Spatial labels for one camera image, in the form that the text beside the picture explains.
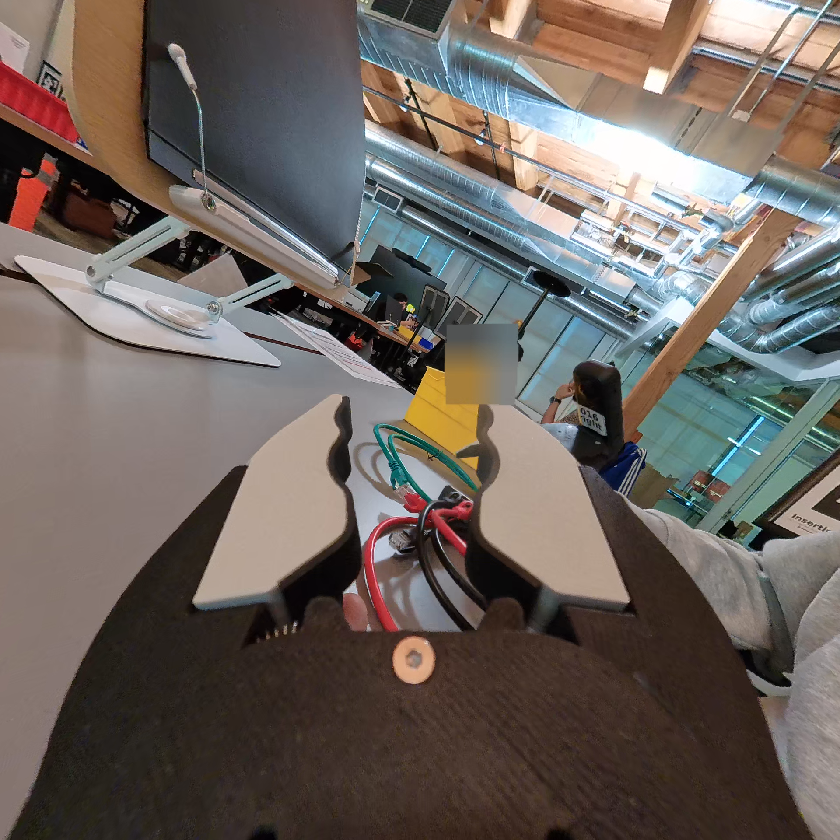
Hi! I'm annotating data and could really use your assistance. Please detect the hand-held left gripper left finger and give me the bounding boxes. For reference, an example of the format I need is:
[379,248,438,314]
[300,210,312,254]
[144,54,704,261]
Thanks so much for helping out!
[192,394,363,627]

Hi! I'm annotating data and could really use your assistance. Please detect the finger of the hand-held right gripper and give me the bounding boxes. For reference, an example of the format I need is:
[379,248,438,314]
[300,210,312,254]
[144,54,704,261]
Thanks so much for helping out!
[541,422,582,462]

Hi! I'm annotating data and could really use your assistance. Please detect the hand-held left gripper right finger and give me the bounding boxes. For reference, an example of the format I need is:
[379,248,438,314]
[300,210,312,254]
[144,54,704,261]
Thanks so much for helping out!
[465,403,632,632]

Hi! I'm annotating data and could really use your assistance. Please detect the red ethernet cable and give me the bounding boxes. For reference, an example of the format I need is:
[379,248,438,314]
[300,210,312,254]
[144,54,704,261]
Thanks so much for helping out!
[363,489,475,632]

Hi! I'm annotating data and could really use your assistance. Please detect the yellow plastic bin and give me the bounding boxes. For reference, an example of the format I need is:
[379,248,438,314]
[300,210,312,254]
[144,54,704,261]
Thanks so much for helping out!
[403,364,484,471]

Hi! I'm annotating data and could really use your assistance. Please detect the black ethernet cable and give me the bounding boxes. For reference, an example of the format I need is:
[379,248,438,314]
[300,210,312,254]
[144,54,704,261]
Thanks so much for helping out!
[390,499,490,631]

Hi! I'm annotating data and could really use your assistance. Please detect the green ethernet cable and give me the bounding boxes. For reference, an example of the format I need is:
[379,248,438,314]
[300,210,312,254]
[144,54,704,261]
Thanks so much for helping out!
[373,423,483,506]

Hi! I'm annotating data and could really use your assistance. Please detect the person's right forearm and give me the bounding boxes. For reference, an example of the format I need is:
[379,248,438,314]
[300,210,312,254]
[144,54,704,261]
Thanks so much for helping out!
[620,497,840,683]

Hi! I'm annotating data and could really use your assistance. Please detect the grey desk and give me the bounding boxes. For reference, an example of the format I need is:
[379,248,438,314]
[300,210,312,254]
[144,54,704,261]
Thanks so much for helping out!
[0,222,490,840]

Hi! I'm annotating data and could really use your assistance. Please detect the blue striped jacket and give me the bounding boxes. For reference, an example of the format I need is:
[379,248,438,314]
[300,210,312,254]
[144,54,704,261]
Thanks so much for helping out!
[600,441,648,497]

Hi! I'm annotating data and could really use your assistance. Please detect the black pole lamp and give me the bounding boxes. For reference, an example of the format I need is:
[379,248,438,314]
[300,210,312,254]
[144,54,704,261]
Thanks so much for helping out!
[525,268,573,342]

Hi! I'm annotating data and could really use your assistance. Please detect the printed paper sheet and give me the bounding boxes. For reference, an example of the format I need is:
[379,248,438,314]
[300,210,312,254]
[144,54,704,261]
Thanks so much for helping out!
[270,310,403,389]

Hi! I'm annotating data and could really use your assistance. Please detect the grey ceiling pipes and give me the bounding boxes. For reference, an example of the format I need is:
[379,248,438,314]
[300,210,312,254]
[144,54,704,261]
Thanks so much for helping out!
[656,157,840,355]

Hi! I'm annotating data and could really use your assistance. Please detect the printed sign board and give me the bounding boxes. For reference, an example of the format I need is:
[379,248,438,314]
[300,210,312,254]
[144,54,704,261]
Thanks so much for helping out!
[768,453,840,546]

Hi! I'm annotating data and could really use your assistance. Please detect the white tilting stand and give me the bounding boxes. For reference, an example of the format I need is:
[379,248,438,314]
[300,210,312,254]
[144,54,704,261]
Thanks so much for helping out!
[14,42,358,367]

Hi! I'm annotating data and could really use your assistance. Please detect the person's grey sweatshirt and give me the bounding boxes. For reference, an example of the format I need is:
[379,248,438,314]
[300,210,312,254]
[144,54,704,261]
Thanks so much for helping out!
[761,656,840,840]

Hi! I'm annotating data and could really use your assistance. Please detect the black panel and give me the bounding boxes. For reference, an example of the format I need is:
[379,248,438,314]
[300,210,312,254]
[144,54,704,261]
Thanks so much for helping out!
[143,0,366,277]

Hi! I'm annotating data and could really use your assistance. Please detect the wooden background table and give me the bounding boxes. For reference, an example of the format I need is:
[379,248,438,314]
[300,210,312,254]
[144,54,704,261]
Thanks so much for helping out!
[0,101,93,160]

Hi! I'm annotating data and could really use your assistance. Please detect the wooden board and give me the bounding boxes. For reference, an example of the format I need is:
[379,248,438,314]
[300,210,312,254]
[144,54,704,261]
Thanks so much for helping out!
[66,0,371,316]

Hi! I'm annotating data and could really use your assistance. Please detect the red plastic bin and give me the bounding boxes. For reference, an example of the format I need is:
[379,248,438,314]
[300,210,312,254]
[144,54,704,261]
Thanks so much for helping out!
[0,62,81,144]

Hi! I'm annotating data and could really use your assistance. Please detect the wooden support post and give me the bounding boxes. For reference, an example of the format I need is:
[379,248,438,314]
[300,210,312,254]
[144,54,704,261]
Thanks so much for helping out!
[622,209,805,442]

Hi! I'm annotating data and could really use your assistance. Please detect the spiral metal air duct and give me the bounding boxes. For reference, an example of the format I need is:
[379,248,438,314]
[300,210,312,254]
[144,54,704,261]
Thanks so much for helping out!
[364,121,657,316]

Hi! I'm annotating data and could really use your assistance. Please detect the large metal air duct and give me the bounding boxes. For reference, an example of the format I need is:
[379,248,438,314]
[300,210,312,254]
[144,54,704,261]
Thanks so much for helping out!
[357,0,782,191]

